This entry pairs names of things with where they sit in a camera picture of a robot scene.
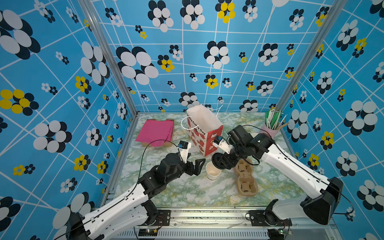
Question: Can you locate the single white paper cup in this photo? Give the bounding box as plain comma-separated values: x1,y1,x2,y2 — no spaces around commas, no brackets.
206,162,222,181

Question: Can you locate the brown pulp cup carrier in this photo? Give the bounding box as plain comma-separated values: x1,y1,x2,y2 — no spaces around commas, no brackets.
235,160,259,197

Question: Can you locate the single black coffee lid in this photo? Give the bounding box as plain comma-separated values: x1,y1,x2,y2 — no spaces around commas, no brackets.
212,153,225,170

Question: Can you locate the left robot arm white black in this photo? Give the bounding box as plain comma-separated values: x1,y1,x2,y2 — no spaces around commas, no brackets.
60,153,206,240

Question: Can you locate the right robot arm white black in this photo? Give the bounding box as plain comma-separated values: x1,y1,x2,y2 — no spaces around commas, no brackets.
212,125,344,226

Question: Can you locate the red white paper gift bag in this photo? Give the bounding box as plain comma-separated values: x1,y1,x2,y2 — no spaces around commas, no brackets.
181,105,224,157

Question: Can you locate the pink napkin stack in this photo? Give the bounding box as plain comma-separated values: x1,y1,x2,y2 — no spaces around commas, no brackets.
136,119,174,143

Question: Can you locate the brown cardboard napkin tray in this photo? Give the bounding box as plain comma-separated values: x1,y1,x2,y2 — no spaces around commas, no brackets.
141,140,173,148

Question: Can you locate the pink straw holder cup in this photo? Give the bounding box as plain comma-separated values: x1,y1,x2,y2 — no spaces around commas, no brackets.
259,123,279,139

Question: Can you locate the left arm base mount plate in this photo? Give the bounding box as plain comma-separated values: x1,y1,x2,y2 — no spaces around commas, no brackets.
142,210,171,227

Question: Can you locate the aluminium front rail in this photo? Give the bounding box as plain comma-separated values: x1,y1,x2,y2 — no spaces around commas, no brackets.
98,206,343,240

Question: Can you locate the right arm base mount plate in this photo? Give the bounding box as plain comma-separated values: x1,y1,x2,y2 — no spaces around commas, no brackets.
245,210,292,228

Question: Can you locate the right aluminium corner post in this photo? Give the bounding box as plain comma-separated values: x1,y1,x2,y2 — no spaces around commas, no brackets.
276,0,347,111

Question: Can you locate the aluminium corner post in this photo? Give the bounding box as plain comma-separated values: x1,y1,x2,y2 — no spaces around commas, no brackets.
276,0,347,111
79,0,138,118

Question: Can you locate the left aluminium corner post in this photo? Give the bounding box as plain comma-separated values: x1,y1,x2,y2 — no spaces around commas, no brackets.
79,0,138,118

